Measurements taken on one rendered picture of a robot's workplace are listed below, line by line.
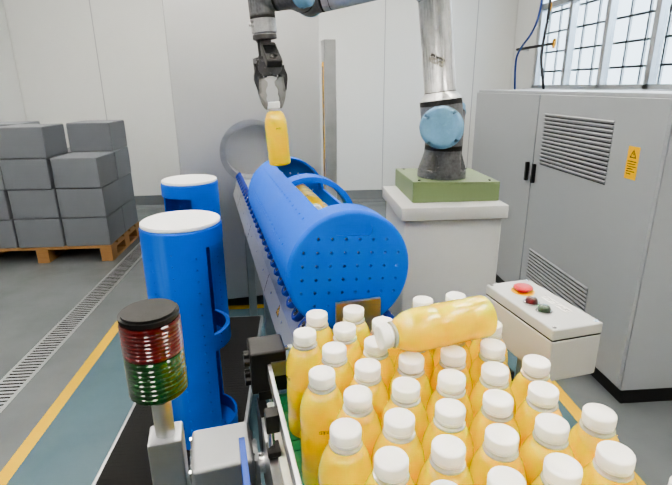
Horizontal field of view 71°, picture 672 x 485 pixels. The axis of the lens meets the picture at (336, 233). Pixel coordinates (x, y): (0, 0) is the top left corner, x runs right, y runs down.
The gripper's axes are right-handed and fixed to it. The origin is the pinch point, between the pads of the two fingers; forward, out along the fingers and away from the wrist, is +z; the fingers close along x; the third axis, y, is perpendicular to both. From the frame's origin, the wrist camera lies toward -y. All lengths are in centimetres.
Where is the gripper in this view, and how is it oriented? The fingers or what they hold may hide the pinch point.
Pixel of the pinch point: (273, 104)
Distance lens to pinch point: 151.6
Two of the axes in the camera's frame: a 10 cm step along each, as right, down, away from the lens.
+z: 0.8, 9.5, 3.1
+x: -9.4, 1.7, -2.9
